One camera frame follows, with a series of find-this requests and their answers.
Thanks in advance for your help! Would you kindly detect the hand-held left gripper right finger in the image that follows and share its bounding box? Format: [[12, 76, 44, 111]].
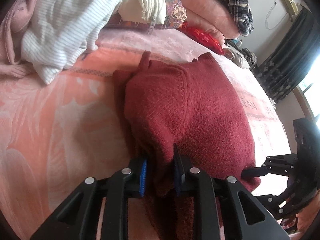
[[172, 144, 290, 240]]

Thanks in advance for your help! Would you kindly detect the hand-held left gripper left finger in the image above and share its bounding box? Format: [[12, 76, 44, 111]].
[[30, 156, 150, 240]]

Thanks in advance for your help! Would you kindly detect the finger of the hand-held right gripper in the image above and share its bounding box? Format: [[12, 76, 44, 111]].
[[241, 155, 298, 178], [257, 192, 297, 215]]

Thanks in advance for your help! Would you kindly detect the dark red knitted sweater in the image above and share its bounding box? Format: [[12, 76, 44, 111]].
[[112, 51, 262, 240]]

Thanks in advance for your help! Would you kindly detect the window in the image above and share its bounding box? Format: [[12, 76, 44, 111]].
[[297, 62, 320, 120]]

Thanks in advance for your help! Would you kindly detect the dark patterned curtain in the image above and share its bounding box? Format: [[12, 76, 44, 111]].
[[257, 5, 318, 103]]

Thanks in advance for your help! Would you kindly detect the pink floral bed blanket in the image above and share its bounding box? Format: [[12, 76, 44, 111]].
[[0, 27, 293, 240]]

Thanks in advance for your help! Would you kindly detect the dark bag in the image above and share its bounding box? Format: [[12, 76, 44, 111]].
[[244, 49, 258, 70]]

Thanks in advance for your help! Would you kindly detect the red embroidered cushion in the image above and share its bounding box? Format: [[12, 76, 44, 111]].
[[179, 21, 225, 55]]

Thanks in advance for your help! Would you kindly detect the plaid shirt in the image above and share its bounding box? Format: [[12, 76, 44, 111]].
[[196, 0, 254, 35]]

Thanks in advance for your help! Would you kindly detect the purple patterned quilt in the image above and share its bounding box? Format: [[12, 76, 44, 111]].
[[107, 0, 188, 30]]

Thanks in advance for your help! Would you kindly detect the folded pink blanket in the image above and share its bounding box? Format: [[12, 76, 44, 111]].
[[165, 0, 240, 40]]

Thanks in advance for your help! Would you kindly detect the cream zippered garment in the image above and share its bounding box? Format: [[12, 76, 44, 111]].
[[117, 0, 167, 34]]

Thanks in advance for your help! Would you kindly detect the white striped garment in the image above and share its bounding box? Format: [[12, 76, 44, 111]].
[[21, 0, 140, 84]]

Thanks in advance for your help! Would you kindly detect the pale pink garment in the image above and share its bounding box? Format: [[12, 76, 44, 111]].
[[0, 0, 48, 78]]

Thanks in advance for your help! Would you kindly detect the white cable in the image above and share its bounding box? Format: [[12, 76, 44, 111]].
[[265, 1, 278, 30]]

